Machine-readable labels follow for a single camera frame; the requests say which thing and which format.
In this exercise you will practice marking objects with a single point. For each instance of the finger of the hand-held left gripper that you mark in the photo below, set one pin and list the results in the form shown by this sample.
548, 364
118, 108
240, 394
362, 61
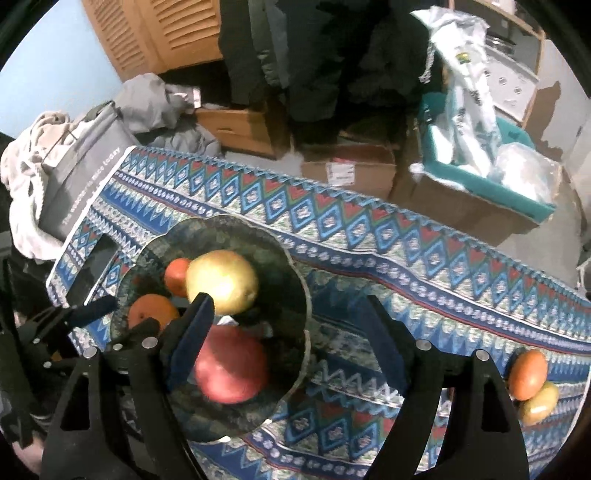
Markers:
94, 309

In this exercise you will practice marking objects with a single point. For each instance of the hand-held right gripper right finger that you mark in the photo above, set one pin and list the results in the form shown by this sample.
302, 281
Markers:
385, 341

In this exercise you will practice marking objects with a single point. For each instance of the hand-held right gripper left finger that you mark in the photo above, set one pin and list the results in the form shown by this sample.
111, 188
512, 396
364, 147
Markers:
191, 341

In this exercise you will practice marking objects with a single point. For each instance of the red apple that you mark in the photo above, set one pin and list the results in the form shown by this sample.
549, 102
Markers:
231, 364

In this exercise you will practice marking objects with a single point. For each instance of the round orange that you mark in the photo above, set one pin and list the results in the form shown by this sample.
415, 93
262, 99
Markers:
147, 311

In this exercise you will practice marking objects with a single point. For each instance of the yellow mango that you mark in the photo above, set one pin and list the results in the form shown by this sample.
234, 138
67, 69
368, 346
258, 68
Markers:
540, 404
221, 281

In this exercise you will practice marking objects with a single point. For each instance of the small tangerine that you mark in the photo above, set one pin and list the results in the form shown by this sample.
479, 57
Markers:
176, 274

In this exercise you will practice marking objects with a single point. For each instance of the green glass bowl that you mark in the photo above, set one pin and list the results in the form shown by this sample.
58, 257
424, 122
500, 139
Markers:
281, 286

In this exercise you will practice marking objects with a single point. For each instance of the reddish orange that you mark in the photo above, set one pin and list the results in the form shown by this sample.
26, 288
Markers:
528, 374

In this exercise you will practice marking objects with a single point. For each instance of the black phone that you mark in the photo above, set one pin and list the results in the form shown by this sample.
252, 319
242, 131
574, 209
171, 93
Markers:
99, 267

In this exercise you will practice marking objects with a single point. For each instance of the blue patterned tablecloth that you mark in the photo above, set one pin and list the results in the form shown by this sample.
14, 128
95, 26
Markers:
369, 240

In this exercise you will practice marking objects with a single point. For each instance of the grey tote bag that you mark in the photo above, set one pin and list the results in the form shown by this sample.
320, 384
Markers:
83, 170

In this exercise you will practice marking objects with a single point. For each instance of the large cardboard box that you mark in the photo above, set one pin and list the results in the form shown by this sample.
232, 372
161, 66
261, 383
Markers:
461, 212

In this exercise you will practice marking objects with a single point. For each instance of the beige towel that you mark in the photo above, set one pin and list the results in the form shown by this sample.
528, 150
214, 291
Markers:
23, 161

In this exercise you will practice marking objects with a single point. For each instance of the labelled cardboard box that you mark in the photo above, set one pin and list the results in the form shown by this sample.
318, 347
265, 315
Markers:
355, 170

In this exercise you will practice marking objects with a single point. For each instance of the teal plastic basket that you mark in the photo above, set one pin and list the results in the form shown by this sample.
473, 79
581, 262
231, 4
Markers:
485, 184

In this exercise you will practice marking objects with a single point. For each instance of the wooden drawer box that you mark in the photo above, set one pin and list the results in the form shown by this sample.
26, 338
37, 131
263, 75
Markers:
240, 129

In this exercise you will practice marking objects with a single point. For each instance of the clear plastic bag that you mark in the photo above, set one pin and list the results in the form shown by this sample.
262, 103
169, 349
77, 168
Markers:
521, 170

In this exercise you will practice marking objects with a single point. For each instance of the white rice bag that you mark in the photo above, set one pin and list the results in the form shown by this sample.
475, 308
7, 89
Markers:
466, 92

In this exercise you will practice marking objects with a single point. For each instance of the wooden louvered wardrobe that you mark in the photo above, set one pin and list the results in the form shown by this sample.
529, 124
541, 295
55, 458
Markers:
152, 32

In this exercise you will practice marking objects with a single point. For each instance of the white printed box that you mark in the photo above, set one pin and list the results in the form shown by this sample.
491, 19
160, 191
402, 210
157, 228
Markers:
512, 83

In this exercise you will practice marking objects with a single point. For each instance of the black hooded coat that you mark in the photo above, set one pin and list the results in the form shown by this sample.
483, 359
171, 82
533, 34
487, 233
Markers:
351, 55

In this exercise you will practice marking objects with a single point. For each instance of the wooden shelf rack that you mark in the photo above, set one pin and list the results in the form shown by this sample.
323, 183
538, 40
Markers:
531, 23

